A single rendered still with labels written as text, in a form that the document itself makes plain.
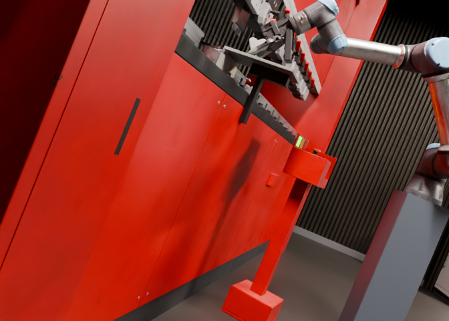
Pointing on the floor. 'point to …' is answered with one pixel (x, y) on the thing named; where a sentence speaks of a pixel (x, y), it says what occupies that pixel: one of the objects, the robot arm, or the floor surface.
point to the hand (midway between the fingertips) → (250, 58)
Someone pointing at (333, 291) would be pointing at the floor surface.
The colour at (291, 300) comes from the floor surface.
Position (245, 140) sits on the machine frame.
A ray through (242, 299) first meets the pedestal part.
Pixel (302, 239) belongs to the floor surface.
